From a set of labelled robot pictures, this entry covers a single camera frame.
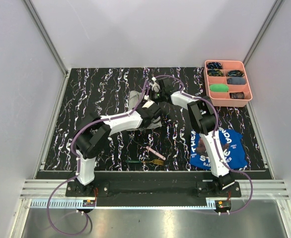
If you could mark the grey cloth napkin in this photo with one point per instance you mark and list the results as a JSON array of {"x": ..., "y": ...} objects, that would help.
[{"x": 133, "y": 99}]

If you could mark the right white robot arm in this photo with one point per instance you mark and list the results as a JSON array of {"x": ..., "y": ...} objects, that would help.
[{"x": 204, "y": 121}]

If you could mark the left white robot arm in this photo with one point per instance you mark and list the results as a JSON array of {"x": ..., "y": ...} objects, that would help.
[{"x": 91, "y": 138}]

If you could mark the green rolled sock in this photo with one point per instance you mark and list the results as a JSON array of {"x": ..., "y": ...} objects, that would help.
[{"x": 220, "y": 88}]

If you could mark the blue patterned sock middle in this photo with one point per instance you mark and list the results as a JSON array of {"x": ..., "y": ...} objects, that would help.
[{"x": 215, "y": 72}]

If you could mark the blue patterned sock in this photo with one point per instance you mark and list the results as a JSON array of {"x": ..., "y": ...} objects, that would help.
[
  {"x": 235, "y": 73},
  {"x": 215, "y": 72},
  {"x": 214, "y": 65}
]

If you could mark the blue patterned sock top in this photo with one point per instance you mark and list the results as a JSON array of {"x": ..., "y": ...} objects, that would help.
[{"x": 214, "y": 65}]

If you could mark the pink divided organizer tray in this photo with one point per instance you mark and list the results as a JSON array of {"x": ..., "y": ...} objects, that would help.
[{"x": 223, "y": 99}]

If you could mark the dark blue rolled sock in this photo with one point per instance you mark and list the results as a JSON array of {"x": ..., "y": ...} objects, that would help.
[{"x": 236, "y": 81}]

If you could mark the blue patterned sock right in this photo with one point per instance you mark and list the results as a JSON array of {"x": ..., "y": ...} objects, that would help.
[{"x": 235, "y": 73}]

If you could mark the dark brown rolled sock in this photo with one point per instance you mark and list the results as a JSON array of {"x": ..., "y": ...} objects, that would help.
[{"x": 237, "y": 95}]

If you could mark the blue printed t-shirt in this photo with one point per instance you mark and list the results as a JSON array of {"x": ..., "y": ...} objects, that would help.
[{"x": 231, "y": 145}]

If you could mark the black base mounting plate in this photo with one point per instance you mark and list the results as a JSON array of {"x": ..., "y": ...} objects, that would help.
[{"x": 151, "y": 189}]

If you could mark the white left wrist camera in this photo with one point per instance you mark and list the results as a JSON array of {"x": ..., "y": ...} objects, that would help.
[{"x": 148, "y": 103}]

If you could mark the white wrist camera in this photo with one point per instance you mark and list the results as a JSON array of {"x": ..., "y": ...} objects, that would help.
[
  {"x": 154, "y": 85},
  {"x": 148, "y": 103}
]

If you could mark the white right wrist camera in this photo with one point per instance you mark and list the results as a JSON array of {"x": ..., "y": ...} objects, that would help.
[{"x": 154, "y": 85}]

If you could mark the pink-handled table knife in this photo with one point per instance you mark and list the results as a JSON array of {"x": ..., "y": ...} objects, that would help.
[{"x": 149, "y": 149}]

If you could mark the gold fork green handle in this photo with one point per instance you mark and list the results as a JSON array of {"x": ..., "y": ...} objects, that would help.
[{"x": 155, "y": 162}]

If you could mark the aluminium frame rail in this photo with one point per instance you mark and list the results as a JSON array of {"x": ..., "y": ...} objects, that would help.
[{"x": 45, "y": 36}]

